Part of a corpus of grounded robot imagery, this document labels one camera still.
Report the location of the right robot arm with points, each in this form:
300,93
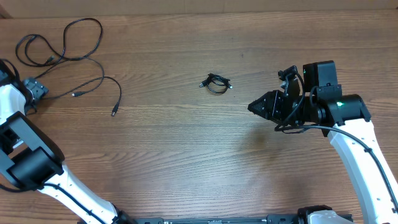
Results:
314,100

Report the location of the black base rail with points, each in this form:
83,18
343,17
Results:
269,219

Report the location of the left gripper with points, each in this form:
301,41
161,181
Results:
38,88

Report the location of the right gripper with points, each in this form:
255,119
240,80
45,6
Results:
272,111

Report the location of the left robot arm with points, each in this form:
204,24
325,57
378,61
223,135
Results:
31,161

